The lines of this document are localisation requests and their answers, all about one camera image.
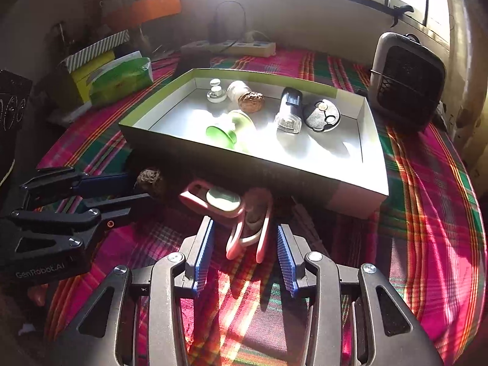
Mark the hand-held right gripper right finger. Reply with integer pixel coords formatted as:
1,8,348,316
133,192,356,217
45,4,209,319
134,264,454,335
276,223,445,366

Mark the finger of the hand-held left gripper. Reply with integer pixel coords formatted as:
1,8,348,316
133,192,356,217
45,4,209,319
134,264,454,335
19,167,134,208
9,192,153,247

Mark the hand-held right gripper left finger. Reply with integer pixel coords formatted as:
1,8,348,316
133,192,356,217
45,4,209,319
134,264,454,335
57,215,215,366

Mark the brown walnut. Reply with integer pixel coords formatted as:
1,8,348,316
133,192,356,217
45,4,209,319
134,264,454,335
136,168,165,201
238,91,265,114

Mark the shallow white cardboard box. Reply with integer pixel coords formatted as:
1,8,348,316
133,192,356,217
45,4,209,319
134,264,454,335
119,68,389,220

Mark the round grey lid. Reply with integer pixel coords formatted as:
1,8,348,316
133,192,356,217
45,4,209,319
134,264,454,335
303,99,341,133

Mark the small glass jar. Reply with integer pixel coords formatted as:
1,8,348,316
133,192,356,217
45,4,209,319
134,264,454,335
227,80,253,103

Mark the person's left hand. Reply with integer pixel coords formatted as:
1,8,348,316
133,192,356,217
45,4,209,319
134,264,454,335
27,285,48,306

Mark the white cardboard sheet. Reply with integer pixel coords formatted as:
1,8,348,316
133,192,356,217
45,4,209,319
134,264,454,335
48,101,94,124

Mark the green tissue pack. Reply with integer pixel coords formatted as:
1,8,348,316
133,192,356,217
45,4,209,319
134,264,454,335
86,51,154,108

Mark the black printed box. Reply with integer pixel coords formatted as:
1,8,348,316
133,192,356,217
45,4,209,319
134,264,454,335
0,69,33,187

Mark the yellow box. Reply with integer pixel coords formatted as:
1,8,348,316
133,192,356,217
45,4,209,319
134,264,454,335
63,51,117,103

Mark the striped box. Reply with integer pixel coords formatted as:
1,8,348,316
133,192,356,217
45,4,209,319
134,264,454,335
63,30,130,73

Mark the silver white knob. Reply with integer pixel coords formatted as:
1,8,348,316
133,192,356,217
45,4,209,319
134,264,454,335
206,79,226,103

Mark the black flashlight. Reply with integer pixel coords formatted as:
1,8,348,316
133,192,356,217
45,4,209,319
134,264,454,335
274,87,303,135

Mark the plaid tablecloth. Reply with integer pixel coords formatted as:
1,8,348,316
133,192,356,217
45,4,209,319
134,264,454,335
36,48,488,366

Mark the orange container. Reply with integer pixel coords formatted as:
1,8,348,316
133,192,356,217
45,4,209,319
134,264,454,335
103,0,181,27

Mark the white power strip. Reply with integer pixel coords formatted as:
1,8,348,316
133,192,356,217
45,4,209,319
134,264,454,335
180,39,276,58

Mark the small white black heater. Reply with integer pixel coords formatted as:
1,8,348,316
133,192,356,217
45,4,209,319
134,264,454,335
369,32,447,132

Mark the heart print curtain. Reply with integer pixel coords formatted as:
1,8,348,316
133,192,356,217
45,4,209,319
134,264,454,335
444,0,488,161

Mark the black charger cable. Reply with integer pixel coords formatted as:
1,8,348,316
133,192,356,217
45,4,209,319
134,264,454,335
213,1,246,52

